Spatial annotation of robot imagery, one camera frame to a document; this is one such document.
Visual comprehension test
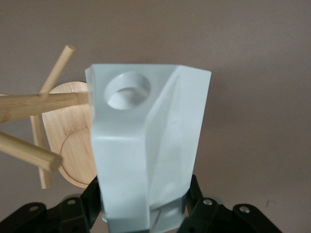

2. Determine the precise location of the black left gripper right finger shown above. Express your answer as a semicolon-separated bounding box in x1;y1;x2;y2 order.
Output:
176;173;283;233

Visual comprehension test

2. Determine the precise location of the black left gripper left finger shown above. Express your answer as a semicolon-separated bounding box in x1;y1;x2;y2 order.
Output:
0;174;102;233

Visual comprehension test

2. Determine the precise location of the white faceted cup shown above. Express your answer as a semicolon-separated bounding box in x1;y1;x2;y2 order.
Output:
84;63;212;232

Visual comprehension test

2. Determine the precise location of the wooden cup rack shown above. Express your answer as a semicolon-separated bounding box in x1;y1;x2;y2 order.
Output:
0;44;98;190

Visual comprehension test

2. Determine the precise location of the brown table cover sheet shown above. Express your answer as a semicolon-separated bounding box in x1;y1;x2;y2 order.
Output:
0;0;311;233

